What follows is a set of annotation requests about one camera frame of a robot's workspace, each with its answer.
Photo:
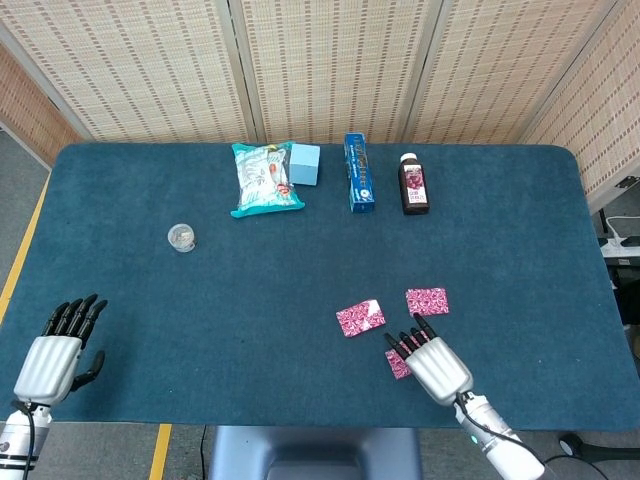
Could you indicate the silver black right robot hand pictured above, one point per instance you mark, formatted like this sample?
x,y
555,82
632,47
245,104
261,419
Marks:
x,y
440,372

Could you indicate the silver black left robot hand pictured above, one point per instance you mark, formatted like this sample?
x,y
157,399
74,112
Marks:
x,y
47,367

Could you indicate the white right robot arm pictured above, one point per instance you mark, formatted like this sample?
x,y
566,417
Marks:
x,y
500,442

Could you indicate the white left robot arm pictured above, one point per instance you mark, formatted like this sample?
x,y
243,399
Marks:
x,y
15,445

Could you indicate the black wheeled stand base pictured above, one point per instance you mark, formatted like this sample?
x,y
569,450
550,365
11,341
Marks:
x,y
570,443

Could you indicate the grey blue robot torso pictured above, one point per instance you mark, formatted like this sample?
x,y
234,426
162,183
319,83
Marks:
x,y
310,450

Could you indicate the small clear plastic jar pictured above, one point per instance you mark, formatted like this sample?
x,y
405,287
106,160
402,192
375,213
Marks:
x,y
181,238

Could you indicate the dark juice bottle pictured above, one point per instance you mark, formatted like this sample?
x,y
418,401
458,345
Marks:
x,y
414,187

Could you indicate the teal felt table cover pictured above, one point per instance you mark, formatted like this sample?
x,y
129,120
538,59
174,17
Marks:
x,y
250,310

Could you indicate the black floor equipment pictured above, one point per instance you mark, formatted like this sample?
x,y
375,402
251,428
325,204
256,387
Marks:
x,y
630,295

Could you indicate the long blue cardboard box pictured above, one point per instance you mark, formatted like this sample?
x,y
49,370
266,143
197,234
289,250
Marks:
x,y
359,175

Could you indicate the white power strip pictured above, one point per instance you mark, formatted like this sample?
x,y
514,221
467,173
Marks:
x,y
620,243

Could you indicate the light blue cube box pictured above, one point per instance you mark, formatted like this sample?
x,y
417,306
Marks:
x,y
305,165

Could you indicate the woven bamboo screen panel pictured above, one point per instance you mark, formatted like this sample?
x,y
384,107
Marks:
x,y
500,65
25,110
135,65
335,65
600,110

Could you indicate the teal white snack bag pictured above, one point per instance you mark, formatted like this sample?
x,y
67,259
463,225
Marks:
x,y
262,182

